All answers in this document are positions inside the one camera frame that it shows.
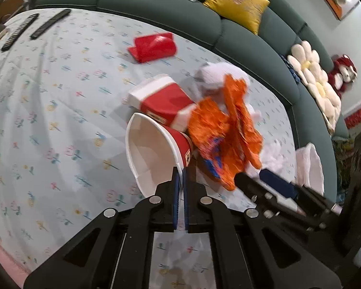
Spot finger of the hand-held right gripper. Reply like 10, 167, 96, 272
234, 172, 321, 231
259, 169, 345, 214

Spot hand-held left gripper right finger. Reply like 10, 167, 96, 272
183, 167, 342, 289

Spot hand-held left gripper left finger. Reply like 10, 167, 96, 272
23, 167, 181, 289

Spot white plastic trash bag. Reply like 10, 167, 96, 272
295, 143, 326, 195

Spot red paper cup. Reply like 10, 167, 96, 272
125, 113, 195, 198

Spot orange snack bag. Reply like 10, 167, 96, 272
188, 74, 264, 191

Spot red packet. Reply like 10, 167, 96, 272
128, 33, 178, 64

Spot white flower cushion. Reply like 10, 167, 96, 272
306, 78, 344, 137
287, 40, 329, 86

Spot red and white carton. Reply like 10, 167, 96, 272
128, 75, 198, 132

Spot red teddy bear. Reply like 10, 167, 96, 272
327, 54, 359, 92

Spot blue scrunchie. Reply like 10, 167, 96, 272
279, 54, 302, 85

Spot white crumpled tissue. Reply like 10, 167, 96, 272
194, 61, 262, 121

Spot floral tablecloth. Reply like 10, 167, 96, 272
0, 7, 299, 289

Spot yellow embroidered pillow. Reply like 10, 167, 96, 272
203, 0, 271, 35

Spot teal sofa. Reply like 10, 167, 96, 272
33, 0, 349, 146

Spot wooden chair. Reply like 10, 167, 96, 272
0, 0, 29, 25

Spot red paper wall decoration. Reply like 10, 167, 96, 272
344, 105, 361, 131

